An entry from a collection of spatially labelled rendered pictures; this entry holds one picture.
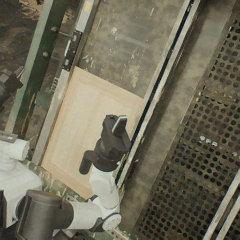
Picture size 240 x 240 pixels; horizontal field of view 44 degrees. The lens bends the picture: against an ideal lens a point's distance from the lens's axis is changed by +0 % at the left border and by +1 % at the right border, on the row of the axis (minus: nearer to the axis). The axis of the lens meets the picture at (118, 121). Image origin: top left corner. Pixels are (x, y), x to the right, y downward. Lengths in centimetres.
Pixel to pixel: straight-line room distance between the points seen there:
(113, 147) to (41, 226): 34
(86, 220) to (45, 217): 18
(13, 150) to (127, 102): 55
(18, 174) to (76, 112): 53
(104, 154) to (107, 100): 56
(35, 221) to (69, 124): 67
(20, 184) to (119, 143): 39
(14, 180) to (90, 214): 28
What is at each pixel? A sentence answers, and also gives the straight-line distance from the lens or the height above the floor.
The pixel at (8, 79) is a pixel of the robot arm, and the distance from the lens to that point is 144.
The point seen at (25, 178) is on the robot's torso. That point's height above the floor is 134.
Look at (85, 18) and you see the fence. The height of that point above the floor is 155.
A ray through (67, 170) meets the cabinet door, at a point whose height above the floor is 95.
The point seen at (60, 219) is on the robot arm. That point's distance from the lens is 100.
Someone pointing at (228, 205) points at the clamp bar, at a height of 119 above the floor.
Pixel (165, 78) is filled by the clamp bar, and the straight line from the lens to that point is 120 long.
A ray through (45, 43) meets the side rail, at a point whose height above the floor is 138.
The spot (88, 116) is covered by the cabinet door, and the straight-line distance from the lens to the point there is 144.
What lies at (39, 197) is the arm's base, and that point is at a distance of 95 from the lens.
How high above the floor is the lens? 216
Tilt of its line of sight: 43 degrees down
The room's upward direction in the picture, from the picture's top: straight up
